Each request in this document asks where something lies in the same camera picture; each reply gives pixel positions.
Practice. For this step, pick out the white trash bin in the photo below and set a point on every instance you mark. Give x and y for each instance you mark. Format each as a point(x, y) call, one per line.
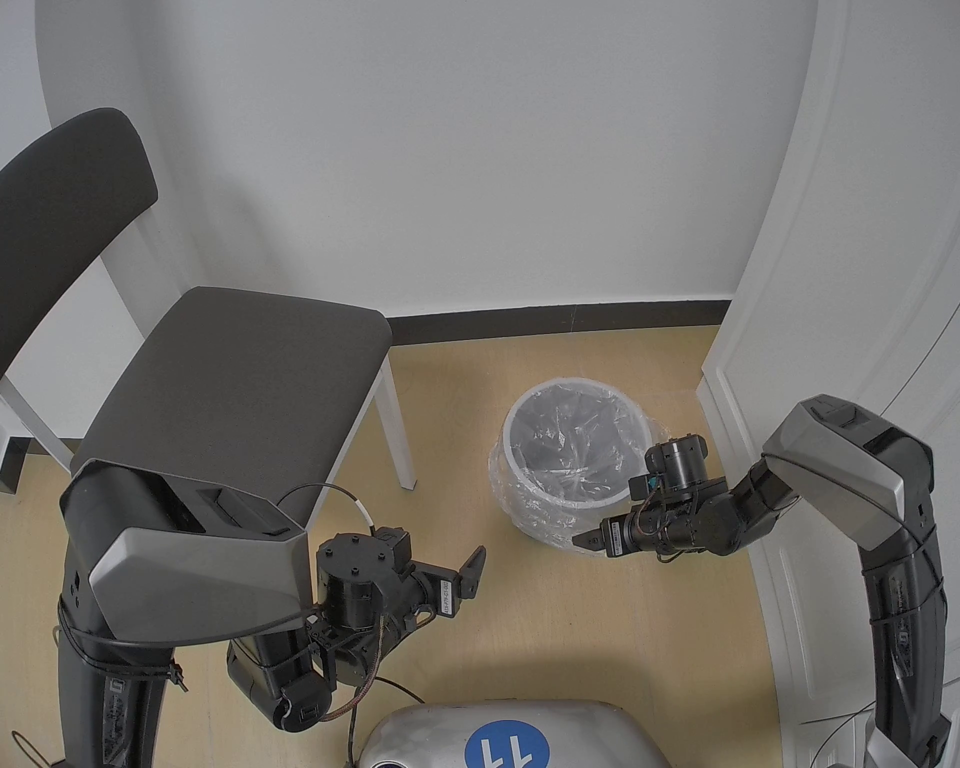
point(541, 493)

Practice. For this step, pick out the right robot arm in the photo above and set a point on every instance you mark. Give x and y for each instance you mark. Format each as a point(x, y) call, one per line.
point(832, 465)

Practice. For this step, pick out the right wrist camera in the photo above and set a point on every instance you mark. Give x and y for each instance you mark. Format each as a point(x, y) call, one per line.
point(645, 486)

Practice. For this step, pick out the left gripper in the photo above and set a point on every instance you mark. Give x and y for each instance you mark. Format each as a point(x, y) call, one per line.
point(429, 592)

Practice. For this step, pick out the white door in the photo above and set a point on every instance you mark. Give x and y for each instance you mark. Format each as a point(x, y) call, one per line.
point(847, 225)

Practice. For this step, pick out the clear plastic bag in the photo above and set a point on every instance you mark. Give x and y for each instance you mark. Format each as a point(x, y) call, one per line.
point(654, 444)

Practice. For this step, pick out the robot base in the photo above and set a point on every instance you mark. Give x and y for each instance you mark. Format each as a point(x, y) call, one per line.
point(510, 739)

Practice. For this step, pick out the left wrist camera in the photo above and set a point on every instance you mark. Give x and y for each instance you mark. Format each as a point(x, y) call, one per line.
point(393, 541)

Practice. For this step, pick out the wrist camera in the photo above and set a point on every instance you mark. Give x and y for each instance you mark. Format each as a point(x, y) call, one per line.
point(393, 541)
point(645, 486)

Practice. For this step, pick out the grey padded white-legged chair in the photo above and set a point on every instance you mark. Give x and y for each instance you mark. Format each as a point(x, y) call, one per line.
point(247, 360)

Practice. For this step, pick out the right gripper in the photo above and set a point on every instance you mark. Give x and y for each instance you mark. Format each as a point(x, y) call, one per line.
point(626, 536)

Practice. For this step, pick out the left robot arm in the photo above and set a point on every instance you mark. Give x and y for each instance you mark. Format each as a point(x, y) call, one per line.
point(187, 570)

